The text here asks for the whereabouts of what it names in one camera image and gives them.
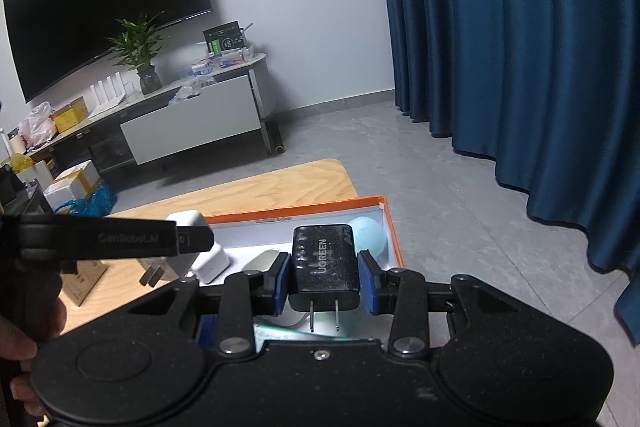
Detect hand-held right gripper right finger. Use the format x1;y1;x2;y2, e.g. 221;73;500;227
357;249;527;356

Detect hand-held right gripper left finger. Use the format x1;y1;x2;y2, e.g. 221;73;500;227
127;251;294;356

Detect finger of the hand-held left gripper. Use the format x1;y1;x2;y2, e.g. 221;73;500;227
162;219;216;257

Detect white plug adapter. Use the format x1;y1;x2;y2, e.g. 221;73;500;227
139;209;231;288

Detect black plug charger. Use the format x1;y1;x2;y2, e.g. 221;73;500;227
287;222;362;333

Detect orange white cardboard box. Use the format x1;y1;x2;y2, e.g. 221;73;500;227
192;194;405;354

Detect person's left hand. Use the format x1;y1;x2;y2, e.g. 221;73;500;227
0;297;69;416

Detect brown cardboard box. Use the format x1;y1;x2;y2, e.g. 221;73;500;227
58;259;109;307

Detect glass jar with teal lid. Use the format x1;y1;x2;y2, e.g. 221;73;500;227
347;215;389;259

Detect white taped cardboard box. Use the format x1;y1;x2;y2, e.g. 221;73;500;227
43;159;101;213

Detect black coffee table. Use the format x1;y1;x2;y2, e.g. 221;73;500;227
0;167;54;216

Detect yellow bag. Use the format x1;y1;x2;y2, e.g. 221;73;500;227
7;151;36;178

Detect grey television cabinet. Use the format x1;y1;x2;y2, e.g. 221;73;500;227
22;52;276;178

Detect red white plastic bag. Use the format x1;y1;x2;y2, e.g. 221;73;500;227
17;101;56;148

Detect yellow box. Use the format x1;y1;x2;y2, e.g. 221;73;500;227
52;96;90;134

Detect dark roll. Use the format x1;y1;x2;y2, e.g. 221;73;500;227
262;119;287;156

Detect white router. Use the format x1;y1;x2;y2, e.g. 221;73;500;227
89;71;139;118

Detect clear plastic bag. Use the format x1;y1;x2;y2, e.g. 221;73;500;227
170;77;216;106

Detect pile of small boxes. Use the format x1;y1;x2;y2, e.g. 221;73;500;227
190;47;256;76

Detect potted plant in dark vase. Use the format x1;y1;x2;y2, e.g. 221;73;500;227
102;14;166;97

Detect green black box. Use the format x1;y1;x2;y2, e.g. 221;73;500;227
202;20;247;57

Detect blue curtain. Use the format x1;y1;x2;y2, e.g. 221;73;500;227
370;0;640;339

